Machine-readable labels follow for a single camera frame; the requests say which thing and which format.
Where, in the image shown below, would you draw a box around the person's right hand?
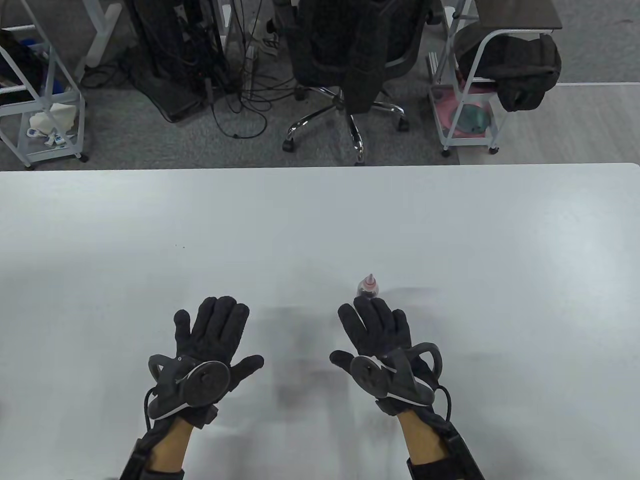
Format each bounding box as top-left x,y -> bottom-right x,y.
329,296 -> 437,417

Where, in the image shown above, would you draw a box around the person's left hand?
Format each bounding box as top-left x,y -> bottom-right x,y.
149,296 -> 265,430

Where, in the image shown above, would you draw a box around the small clear soy sauce bottle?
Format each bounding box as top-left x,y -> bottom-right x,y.
355,273 -> 381,301

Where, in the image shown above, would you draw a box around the person's left forearm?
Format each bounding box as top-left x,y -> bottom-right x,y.
142,420 -> 195,475

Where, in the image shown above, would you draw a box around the person's right forearm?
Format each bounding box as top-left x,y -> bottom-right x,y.
397,407 -> 451,466

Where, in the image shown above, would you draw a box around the black round right hand tracker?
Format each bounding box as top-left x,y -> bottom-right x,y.
349,342 -> 444,408

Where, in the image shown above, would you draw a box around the black round hand tracker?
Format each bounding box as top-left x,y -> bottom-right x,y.
349,342 -> 444,408
146,353 -> 232,421

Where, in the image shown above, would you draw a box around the black round left hand tracker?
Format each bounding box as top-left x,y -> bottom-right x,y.
146,353 -> 232,421

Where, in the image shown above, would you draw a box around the white rolling cart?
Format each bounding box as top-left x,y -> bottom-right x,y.
426,0 -> 517,159

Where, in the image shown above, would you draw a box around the pink plastic basin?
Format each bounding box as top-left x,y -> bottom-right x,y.
432,84 -> 495,140

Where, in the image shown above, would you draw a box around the green bowl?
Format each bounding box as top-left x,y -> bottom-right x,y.
456,102 -> 489,134

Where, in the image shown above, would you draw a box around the white metal shelf cart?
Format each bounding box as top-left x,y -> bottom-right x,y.
0,0 -> 89,169

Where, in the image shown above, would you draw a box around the small white blue packets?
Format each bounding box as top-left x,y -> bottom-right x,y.
25,127 -> 76,149

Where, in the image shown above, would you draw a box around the black jacket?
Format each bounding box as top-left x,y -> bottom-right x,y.
344,10 -> 397,115

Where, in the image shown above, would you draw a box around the white crumpled bag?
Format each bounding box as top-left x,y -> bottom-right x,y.
29,102 -> 79,134

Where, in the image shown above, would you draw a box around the white power strip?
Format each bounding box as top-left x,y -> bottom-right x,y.
244,44 -> 259,92

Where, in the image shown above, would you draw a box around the black computer tower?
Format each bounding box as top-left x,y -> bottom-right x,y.
124,0 -> 232,124

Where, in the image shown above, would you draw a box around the black office chair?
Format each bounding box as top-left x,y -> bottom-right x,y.
282,0 -> 437,166

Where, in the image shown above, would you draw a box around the black backpack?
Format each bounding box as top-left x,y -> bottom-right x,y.
456,23 -> 562,113

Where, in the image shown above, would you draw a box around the white desk leg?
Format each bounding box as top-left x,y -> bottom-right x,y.
80,0 -> 124,69

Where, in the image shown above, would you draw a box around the black bag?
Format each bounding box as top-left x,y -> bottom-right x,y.
0,29 -> 52,107

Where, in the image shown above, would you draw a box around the black left wrist strap mount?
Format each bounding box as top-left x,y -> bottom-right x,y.
118,432 -> 187,480

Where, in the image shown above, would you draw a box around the black wrist strap mount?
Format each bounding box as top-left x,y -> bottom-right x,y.
118,432 -> 187,480
406,420 -> 487,480

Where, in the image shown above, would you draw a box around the black right wrist strap mount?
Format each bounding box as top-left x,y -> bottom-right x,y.
406,420 -> 487,480

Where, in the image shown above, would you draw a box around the bundle of black cables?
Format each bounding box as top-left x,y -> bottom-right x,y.
80,0 -> 297,140

